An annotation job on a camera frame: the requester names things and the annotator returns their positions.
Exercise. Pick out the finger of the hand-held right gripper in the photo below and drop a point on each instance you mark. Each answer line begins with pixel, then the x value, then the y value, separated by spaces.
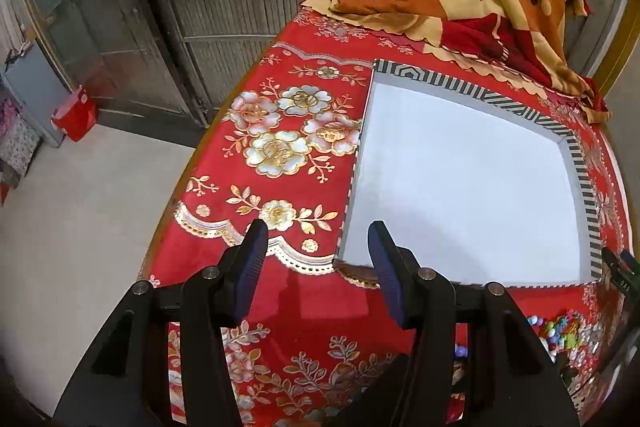
pixel 631 259
pixel 614 264

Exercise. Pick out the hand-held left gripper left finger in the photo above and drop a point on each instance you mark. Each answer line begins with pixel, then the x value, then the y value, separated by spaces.
pixel 252 257

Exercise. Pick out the pile of colourful jewelry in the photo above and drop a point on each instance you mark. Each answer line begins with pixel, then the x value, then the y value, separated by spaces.
pixel 565 329

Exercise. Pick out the floral fabric bag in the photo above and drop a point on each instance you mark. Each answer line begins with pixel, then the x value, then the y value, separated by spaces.
pixel 17 142

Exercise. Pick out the red paper bag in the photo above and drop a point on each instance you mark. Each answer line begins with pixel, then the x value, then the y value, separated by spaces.
pixel 75 117

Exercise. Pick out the grey cabinet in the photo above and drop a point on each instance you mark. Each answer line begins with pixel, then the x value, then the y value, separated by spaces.
pixel 30 92

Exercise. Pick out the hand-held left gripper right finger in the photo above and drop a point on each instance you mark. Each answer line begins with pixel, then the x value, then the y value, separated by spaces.
pixel 385 257

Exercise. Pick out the metal folding door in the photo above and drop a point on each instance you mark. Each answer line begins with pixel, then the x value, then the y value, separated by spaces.
pixel 200 7

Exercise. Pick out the white tray with striped rim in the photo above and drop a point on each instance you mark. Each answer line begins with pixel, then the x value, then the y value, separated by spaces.
pixel 450 182

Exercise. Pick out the red floral tablecloth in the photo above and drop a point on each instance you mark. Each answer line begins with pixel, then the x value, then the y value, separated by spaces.
pixel 300 307

